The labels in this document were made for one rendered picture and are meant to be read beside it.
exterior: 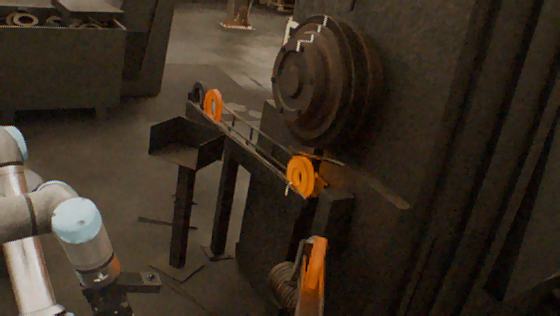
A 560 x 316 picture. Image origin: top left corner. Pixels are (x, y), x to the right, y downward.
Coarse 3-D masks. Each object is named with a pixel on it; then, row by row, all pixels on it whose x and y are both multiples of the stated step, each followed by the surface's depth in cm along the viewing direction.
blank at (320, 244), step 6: (318, 240) 149; (324, 240) 150; (318, 246) 147; (324, 246) 147; (312, 252) 154; (318, 252) 146; (324, 252) 146; (312, 258) 145; (318, 258) 145; (312, 264) 144; (318, 264) 144; (312, 270) 144; (318, 270) 144; (306, 276) 152; (312, 276) 145; (318, 276) 145; (306, 282) 146; (312, 282) 146
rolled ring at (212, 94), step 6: (210, 90) 267; (216, 90) 265; (210, 96) 270; (216, 96) 261; (204, 102) 275; (210, 102) 274; (216, 102) 261; (204, 108) 275; (210, 108) 275; (216, 108) 261; (222, 108) 262; (210, 114) 273; (216, 114) 262; (216, 120) 264
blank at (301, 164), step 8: (296, 160) 195; (304, 160) 193; (288, 168) 201; (296, 168) 196; (304, 168) 191; (312, 168) 191; (288, 176) 201; (296, 176) 200; (304, 176) 191; (312, 176) 190; (296, 184) 198; (304, 184) 191; (312, 184) 191; (304, 192) 192
